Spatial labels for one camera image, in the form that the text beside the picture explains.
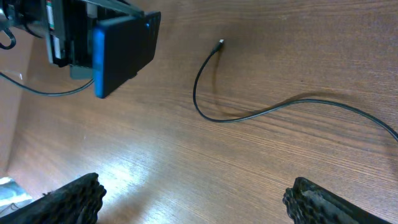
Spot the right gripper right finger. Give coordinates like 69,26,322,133
282,177,389,224

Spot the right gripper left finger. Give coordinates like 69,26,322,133
1,173,106,224

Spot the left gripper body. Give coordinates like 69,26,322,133
18,0,144,80

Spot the blue screen Galaxy smartphone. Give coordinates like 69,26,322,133
93,11,161,98

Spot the black USB charging cable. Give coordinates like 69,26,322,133
192,39,398,142

